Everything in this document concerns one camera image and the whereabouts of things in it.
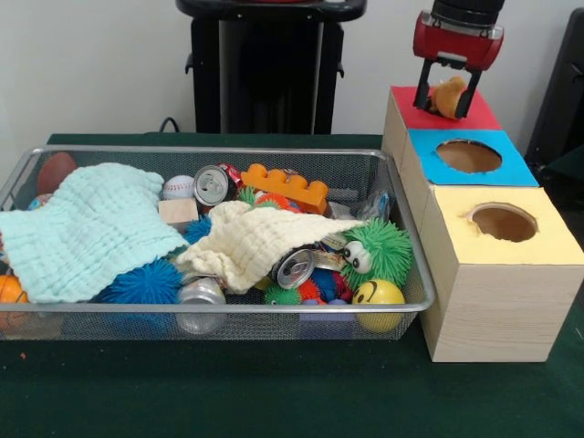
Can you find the mint green waffle cloth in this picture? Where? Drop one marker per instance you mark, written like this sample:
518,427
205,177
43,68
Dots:
91,228

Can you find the cream waffle cloth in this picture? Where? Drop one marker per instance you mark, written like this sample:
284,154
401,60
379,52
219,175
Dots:
255,242

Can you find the yellow smiley ball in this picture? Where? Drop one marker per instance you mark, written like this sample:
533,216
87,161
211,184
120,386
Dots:
379,297

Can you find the small white baseball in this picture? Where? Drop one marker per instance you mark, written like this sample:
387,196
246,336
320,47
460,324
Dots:
178,187

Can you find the clear shallow mesh bin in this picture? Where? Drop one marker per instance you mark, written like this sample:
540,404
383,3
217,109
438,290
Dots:
401,310

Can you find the green fuzzy toy with eyes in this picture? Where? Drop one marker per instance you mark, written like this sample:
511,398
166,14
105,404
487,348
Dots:
383,251

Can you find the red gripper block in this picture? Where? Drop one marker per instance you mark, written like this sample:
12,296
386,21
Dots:
456,44

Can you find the tan plush animal toy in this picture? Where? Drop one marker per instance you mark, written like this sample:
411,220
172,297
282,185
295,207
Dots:
449,96

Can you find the wooden box with three holes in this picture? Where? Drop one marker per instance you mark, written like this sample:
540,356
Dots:
493,283

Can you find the dark green table cloth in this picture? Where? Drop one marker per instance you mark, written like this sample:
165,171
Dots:
274,392

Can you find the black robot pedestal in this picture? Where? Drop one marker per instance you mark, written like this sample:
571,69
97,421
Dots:
274,73

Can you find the orange toy building block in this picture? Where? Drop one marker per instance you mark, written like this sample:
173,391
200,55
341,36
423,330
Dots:
287,187

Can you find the small brown football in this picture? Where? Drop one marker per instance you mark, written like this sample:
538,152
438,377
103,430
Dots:
57,172

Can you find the small orange basketball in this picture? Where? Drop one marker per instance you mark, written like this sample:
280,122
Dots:
9,292

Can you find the crushed black silver can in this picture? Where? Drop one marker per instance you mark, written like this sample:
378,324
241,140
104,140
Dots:
212,185

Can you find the blue spiky ball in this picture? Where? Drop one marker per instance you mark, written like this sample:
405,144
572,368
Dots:
141,283

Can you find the black stand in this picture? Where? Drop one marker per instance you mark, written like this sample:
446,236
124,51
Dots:
561,100

